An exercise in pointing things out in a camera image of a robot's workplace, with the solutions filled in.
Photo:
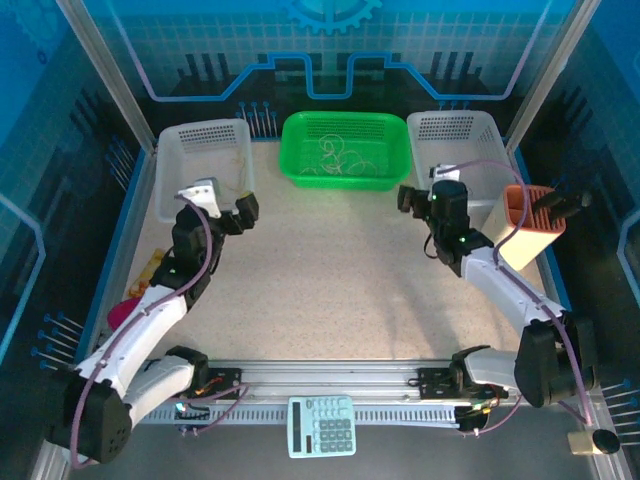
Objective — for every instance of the beige holder with orange rim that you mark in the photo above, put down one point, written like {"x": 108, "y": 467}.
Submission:
{"x": 520, "y": 245}

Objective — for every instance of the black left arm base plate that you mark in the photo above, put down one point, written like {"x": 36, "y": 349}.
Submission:
{"x": 227, "y": 377}

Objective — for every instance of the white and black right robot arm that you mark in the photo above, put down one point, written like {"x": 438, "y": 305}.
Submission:
{"x": 500, "y": 285}

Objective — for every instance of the pink plastic cup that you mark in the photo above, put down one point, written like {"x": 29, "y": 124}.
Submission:
{"x": 120, "y": 315}

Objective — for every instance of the pile of rubber bands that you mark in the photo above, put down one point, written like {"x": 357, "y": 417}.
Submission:
{"x": 320, "y": 167}

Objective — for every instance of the light blue calculator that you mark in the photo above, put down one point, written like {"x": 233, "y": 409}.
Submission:
{"x": 320, "y": 430}

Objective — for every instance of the green plastic basket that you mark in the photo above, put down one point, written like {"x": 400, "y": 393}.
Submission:
{"x": 350, "y": 125}

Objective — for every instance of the aluminium rail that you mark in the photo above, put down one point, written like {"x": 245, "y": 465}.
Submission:
{"x": 325, "y": 375}

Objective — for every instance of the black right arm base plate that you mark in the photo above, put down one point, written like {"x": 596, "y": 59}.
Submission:
{"x": 432, "y": 382}

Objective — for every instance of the aluminium frame post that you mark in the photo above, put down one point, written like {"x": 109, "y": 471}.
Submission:
{"x": 111, "y": 75}
{"x": 546, "y": 75}

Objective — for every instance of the white plastic basket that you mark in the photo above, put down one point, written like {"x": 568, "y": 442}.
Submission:
{"x": 460, "y": 140}
{"x": 200, "y": 150}

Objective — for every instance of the yellow snack bag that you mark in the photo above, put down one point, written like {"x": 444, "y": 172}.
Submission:
{"x": 150, "y": 265}

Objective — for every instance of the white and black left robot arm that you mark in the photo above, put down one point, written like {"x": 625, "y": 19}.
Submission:
{"x": 145, "y": 325}

